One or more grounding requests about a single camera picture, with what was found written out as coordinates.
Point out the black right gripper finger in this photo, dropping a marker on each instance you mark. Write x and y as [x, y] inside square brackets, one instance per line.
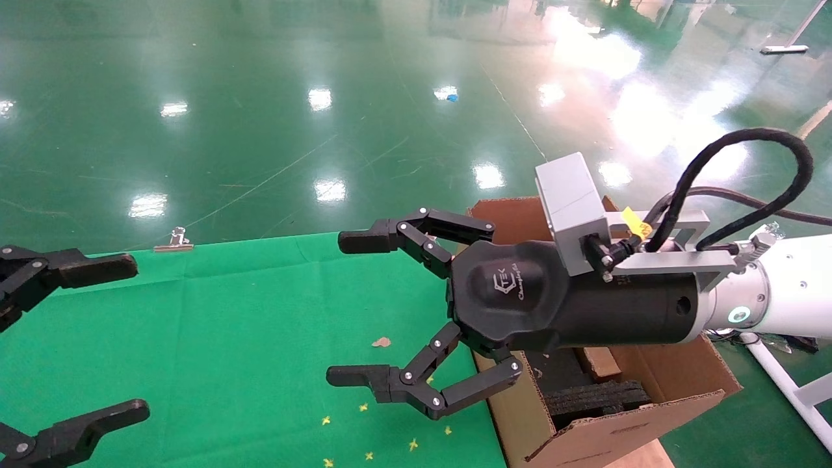
[422, 231]
[409, 387]

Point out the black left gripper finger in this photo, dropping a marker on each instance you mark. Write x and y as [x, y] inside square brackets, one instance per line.
[78, 435]
[97, 268]

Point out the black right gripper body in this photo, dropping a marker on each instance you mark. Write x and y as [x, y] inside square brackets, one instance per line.
[552, 305]

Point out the small wooden block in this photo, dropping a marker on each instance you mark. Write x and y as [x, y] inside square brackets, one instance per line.
[601, 364]

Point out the torn cardboard scrap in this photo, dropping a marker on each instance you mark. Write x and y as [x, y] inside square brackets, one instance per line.
[381, 342]

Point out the large open cardboard carton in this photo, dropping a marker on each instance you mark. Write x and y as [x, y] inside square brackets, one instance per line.
[617, 435]

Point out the silver binder clip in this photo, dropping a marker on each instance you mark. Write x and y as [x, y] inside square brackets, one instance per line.
[175, 240]

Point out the black foam insert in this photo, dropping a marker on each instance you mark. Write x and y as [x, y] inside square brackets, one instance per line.
[598, 398]

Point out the green table cloth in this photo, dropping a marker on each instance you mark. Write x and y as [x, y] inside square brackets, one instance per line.
[227, 338]

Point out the white pipe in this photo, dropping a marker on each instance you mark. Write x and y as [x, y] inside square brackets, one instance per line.
[786, 383]

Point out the white flat bar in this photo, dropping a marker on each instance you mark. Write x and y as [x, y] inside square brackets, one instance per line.
[786, 49]

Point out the silver camera mount bracket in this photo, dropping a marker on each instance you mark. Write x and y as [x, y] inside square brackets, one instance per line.
[676, 261]

